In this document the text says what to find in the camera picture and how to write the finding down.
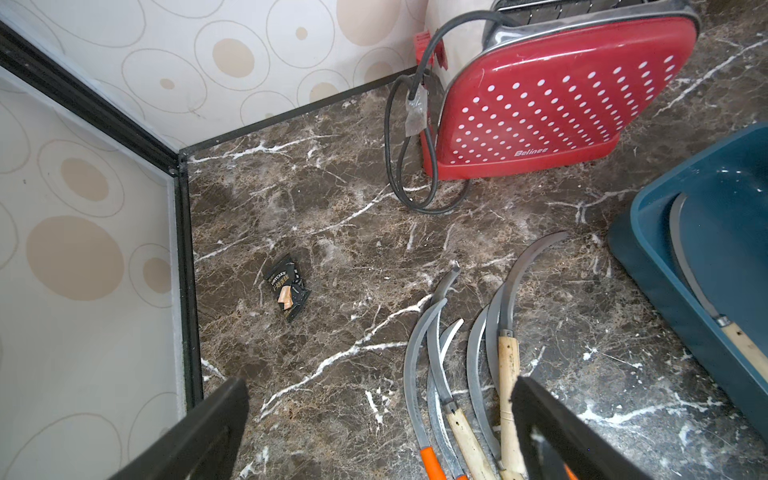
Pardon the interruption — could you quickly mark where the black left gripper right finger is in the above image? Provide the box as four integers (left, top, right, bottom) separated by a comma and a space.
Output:
511, 377, 649, 479

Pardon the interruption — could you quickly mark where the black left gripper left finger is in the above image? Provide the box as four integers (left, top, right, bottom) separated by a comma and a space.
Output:
112, 378, 249, 479

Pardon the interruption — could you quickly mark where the wooden handle sickle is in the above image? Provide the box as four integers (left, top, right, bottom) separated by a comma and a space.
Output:
425, 262, 499, 480
488, 231, 568, 479
668, 191, 768, 383
466, 307, 501, 464

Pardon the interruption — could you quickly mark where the teal plastic storage box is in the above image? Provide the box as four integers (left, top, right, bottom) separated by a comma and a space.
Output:
608, 123, 767, 436

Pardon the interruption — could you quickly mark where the black snack packet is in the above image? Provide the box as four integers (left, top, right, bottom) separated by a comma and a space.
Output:
264, 254, 311, 322

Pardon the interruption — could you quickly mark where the red dotted toaster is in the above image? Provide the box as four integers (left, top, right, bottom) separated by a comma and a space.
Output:
414, 1, 700, 180

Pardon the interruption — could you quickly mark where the orange handle sickle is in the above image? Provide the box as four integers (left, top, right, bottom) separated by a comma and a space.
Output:
427, 319, 468, 480
403, 299, 447, 480

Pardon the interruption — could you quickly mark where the orange handle sickle far left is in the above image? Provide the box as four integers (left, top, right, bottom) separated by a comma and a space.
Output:
403, 299, 447, 480

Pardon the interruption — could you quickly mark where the black toaster power cable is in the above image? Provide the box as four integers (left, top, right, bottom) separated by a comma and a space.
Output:
383, 10, 511, 216

